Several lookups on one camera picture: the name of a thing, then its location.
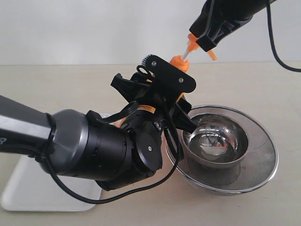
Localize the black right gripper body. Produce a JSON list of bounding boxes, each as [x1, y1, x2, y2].
[[199, 0, 254, 23]]

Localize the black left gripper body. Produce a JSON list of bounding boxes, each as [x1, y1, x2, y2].
[[127, 73, 182, 132]]

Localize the orange pump soap bottle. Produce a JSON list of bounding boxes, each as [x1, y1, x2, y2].
[[169, 33, 218, 101]]

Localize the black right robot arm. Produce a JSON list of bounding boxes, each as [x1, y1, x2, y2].
[[189, 0, 274, 52]]

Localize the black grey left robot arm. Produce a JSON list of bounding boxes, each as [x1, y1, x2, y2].
[[0, 73, 196, 191]]

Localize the small stainless steel bowl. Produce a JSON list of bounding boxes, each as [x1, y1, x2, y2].
[[182, 113, 249, 169]]

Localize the steel mesh strainer basin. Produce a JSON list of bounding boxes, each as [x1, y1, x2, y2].
[[177, 105, 279, 194]]

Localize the white rectangular plastic tray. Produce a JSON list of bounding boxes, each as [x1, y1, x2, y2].
[[0, 113, 111, 212]]

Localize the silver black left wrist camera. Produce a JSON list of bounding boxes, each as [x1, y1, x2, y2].
[[142, 54, 197, 103]]

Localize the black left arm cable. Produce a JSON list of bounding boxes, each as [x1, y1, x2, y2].
[[30, 65, 185, 204]]

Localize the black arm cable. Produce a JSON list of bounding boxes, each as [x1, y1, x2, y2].
[[265, 0, 301, 73], [30, 65, 185, 204]]

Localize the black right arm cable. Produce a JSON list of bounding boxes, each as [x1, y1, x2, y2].
[[265, 0, 301, 73]]

